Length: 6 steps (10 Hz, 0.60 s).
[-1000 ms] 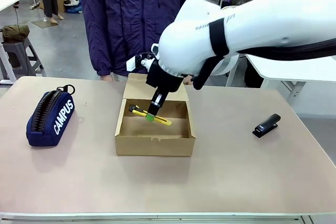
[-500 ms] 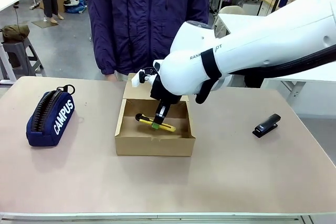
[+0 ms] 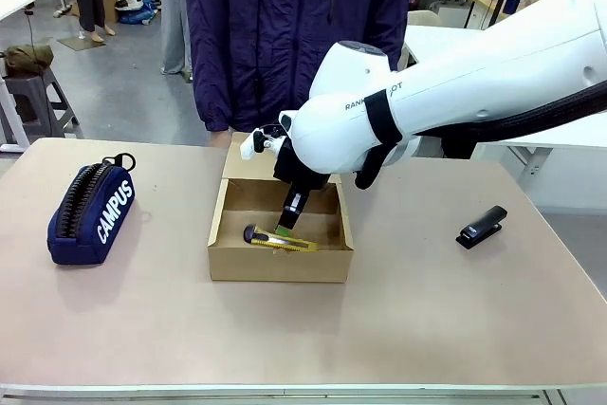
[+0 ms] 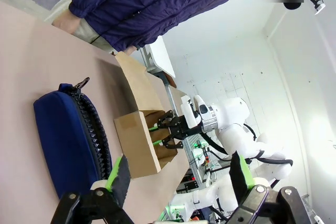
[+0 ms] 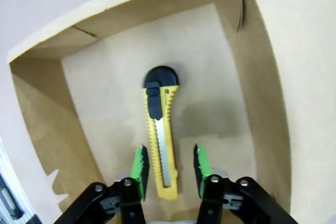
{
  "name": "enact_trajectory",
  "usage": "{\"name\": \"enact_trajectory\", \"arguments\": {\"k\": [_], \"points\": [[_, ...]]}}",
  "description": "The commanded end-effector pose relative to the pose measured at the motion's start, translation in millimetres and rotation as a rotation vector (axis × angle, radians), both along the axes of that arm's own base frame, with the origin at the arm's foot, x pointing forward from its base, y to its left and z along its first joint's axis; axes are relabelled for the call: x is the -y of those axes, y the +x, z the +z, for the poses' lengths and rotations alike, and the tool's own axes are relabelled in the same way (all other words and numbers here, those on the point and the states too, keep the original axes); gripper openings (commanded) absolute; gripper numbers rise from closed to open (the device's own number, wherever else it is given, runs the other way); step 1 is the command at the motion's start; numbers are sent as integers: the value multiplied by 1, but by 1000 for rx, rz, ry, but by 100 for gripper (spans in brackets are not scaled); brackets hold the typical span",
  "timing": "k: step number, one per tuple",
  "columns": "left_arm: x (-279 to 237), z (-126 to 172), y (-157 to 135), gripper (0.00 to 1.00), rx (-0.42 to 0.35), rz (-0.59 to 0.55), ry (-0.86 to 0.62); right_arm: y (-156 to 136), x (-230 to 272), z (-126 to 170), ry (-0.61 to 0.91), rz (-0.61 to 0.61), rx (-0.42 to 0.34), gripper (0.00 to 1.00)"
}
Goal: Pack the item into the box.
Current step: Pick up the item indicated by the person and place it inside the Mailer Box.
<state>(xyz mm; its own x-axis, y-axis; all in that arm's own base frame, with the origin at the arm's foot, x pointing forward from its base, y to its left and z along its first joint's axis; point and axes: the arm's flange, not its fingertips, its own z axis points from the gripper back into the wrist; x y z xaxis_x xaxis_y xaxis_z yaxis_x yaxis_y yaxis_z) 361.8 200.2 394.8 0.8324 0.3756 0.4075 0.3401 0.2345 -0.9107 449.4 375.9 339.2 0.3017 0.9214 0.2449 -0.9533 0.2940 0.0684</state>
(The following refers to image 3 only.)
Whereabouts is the black velcro strap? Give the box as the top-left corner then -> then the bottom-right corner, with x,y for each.
354,89 -> 404,191

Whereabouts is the black stapler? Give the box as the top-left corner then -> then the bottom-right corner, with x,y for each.
455,205 -> 508,250

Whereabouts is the small white desk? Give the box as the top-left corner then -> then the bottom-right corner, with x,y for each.
0,0 -> 39,23

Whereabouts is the olive green bag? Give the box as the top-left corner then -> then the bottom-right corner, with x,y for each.
3,44 -> 55,78

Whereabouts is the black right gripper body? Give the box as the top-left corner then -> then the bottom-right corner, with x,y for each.
273,138 -> 329,193

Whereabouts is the navy CAMPUS pencil case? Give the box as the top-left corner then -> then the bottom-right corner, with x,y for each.
46,152 -> 138,267

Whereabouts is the blue bag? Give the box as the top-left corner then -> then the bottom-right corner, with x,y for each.
116,0 -> 160,26

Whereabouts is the person torso purple jacket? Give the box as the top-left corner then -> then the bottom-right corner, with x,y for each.
185,0 -> 414,134

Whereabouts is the brown cardboard box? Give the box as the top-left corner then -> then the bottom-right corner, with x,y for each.
206,132 -> 356,284

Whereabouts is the yellow utility knife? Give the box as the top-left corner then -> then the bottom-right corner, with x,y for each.
242,224 -> 320,253

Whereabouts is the black arm cable sleeve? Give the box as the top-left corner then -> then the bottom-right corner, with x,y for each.
416,76 -> 607,146

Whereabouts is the person in red jacket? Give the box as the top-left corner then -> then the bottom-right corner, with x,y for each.
147,0 -> 194,78

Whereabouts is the person's right forearm purple sleeve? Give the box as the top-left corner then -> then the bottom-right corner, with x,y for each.
187,20 -> 234,134

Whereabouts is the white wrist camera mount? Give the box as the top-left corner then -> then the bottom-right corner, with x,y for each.
239,110 -> 293,160

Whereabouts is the grey step stool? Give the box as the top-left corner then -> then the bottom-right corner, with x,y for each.
3,66 -> 83,140

